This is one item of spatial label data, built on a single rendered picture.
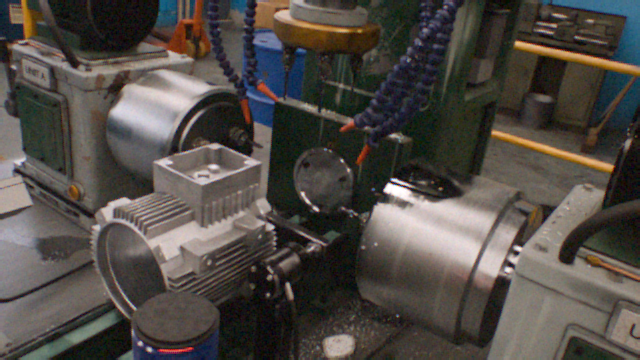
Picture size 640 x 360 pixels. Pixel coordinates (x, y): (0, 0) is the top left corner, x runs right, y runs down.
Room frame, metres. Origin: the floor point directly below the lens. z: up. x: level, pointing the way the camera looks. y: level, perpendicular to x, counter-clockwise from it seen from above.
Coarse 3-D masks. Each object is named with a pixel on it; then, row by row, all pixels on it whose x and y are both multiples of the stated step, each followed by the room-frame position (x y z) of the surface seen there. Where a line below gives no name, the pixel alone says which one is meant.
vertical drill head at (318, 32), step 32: (320, 0) 0.92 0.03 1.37; (352, 0) 0.94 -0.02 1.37; (288, 32) 0.89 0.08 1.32; (320, 32) 0.87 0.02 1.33; (352, 32) 0.88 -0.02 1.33; (288, 64) 0.93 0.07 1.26; (320, 64) 0.90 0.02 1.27; (352, 64) 0.97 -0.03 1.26; (320, 96) 0.90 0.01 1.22; (352, 96) 0.98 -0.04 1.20
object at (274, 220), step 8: (272, 216) 0.82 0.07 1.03; (272, 224) 0.81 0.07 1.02; (280, 224) 0.80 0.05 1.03; (288, 224) 0.80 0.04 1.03; (296, 224) 0.80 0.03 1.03; (280, 232) 0.80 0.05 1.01; (288, 232) 0.79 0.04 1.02; (296, 232) 0.78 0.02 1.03; (304, 232) 0.78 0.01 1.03; (312, 232) 0.78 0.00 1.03; (288, 240) 0.79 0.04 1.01; (296, 240) 0.78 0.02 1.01; (304, 240) 0.77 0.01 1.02; (312, 240) 0.76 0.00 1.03; (320, 240) 0.76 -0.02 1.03; (328, 240) 0.76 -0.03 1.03; (320, 248) 0.75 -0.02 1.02; (328, 248) 0.75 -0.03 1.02; (320, 256) 0.75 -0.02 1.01; (328, 256) 0.76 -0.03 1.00
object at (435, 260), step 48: (384, 192) 0.74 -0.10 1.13; (432, 192) 0.73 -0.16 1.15; (480, 192) 0.72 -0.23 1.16; (384, 240) 0.69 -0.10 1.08; (432, 240) 0.67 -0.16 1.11; (480, 240) 0.65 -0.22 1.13; (528, 240) 0.74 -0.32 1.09; (384, 288) 0.68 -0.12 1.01; (432, 288) 0.64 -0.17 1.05; (480, 288) 0.62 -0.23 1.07; (480, 336) 0.63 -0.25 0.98
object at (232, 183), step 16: (160, 160) 0.73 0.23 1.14; (176, 160) 0.75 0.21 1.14; (192, 160) 0.78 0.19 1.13; (208, 160) 0.80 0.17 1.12; (224, 160) 0.81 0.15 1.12; (240, 160) 0.79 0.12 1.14; (256, 160) 0.77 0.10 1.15; (160, 176) 0.71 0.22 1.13; (176, 176) 0.70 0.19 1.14; (192, 176) 0.73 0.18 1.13; (208, 176) 0.73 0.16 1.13; (224, 176) 0.70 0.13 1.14; (240, 176) 0.73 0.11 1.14; (256, 176) 0.76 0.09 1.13; (176, 192) 0.70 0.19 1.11; (192, 192) 0.68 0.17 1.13; (208, 192) 0.68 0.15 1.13; (224, 192) 0.70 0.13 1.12; (240, 192) 0.73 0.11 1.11; (256, 192) 0.76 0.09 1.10; (192, 208) 0.68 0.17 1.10; (208, 208) 0.68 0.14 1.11; (224, 208) 0.70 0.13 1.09; (240, 208) 0.73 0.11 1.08; (208, 224) 0.68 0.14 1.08
